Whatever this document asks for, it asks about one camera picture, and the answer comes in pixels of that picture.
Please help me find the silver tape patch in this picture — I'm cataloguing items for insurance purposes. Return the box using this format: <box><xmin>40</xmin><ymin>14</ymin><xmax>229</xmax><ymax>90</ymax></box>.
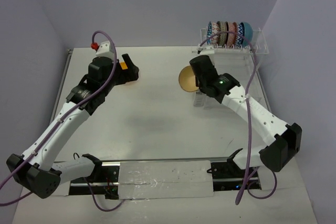
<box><xmin>118</xmin><ymin>161</ymin><xmax>214</xmax><ymax>199</ymax></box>

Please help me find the white wire dish rack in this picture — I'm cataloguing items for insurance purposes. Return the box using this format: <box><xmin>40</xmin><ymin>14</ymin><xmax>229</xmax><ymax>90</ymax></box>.
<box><xmin>192</xmin><ymin>28</ymin><xmax>269</xmax><ymax>109</ymax></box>

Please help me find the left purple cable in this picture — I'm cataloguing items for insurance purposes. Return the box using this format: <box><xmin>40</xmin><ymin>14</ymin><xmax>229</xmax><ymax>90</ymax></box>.
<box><xmin>0</xmin><ymin>30</ymin><xmax>127</xmax><ymax>212</ymax></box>

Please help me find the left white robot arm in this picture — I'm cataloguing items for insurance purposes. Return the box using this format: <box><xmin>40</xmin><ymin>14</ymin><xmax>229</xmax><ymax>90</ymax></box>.
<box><xmin>6</xmin><ymin>54</ymin><xmax>139</xmax><ymax>199</ymax></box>

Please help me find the black floral patterned bowl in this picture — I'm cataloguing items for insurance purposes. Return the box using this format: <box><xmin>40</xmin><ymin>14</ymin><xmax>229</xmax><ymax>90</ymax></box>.
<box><xmin>226</xmin><ymin>22</ymin><xmax>237</xmax><ymax>47</ymax></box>

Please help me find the blue triangle patterned bowl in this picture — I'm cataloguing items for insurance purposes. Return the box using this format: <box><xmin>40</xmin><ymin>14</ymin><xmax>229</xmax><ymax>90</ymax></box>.
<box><xmin>206</xmin><ymin>21</ymin><xmax>213</xmax><ymax>45</ymax></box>

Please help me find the tan bowl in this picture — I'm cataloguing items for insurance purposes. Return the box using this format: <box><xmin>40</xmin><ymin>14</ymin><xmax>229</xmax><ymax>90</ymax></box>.
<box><xmin>179</xmin><ymin>66</ymin><xmax>198</xmax><ymax>92</ymax></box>

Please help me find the brown lattice rim bowl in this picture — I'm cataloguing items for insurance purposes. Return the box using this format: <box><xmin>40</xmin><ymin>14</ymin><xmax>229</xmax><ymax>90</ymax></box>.
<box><xmin>217</xmin><ymin>21</ymin><xmax>228</xmax><ymax>47</ymax></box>

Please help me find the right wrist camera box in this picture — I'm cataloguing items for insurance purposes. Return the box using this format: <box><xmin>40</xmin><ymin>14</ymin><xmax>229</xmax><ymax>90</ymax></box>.
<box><xmin>197</xmin><ymin>46</ymin><xmax>215</xmax><ymax>56</ymax></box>

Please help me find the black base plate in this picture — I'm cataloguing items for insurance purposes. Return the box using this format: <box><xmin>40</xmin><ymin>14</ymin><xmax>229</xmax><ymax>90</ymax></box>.
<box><xmin>69</xmin><ymin>162</ymin><xmax>120</xmax><ymax>200</ymax></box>
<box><xmin>206</xmin><ymin>161</ymin><xmax>245</xmax><ymax>191</ymax></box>

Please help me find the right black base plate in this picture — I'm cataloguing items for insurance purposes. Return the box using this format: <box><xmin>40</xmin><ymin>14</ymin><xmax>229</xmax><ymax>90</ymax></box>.
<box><xmin>206</xmin><ymin>161</ymin><xmax>245</xmax><ymax>191</ymax></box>

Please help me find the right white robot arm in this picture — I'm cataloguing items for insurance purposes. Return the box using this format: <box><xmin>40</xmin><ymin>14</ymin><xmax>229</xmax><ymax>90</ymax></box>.
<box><xmin>190</xmin><ymin>55</ymin><xmax>302</xmax><ymax>177</ymax></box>

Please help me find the solid blue bowl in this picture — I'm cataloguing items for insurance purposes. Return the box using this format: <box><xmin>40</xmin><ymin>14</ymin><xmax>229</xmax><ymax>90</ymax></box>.
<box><xmin>241</xmin><ymin>22</ymin><xmax>253</xmax><ymax>47</ymax></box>

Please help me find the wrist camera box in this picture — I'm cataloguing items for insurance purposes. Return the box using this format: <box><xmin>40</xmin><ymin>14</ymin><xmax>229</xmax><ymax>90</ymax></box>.
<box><xmin>197</xmin><ymin>46</ymin><xmax>215</xmax><ymax>56</ymax></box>
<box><xmin>91</xmin><ymin>41</ymin><xmax>114</xmax><ymax>59</ymax></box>

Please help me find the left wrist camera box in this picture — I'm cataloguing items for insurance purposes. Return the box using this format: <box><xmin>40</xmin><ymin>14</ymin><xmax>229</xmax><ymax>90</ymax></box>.
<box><xmin>91</xmin><ymin>41</ymin><xmax>114</xmax><ymax>59</ymax></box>

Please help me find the yellow bowl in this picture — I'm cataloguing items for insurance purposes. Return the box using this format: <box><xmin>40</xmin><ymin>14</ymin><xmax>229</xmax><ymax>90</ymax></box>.
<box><xmin>119</xmin><ymin>62</ymin><xmax>139</xmax><ymax>84</ymax></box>

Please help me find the aluminium table edge rail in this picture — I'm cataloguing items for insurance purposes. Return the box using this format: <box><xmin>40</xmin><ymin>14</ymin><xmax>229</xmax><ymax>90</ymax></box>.
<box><xmin>49</xmin><ymin>49</ymin><xmax>73</xmax><ymax>124</ymax></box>

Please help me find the red patterned bowl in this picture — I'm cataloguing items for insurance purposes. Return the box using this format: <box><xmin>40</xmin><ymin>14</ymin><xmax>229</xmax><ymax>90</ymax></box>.
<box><xmin>234</xmin><ymin>23</ymin><xmax>244</xmax><ymax>48</ymax></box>

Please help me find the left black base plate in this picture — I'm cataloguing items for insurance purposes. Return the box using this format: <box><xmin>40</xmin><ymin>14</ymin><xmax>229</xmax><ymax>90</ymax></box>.
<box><xmin>69</xmin><ymin>162</ymin><xmax>120</xmax><ymax>200</ymax></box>

